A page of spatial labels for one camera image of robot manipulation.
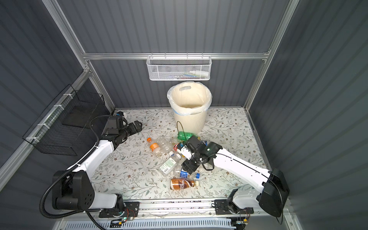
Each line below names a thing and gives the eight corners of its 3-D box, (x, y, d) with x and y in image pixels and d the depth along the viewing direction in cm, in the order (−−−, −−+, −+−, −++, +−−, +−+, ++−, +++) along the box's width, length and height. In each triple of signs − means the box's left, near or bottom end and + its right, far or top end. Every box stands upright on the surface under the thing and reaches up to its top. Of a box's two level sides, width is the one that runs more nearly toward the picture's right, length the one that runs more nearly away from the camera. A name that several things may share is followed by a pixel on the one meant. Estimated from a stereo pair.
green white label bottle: (163, 178, 85) (163, 176, 82) (157, 170, 88) (156, 168, 85) (183, 160, 92) (183, 158, 89) (177, 153, 95) (176, 151, 92)
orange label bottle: (157, 159, 94) (156, 155, 90) (146, 143, 101) (144, 139, 97) (164, 154, 96) (163, 150, 92) (153, 139, 104) (151, 135, 100)
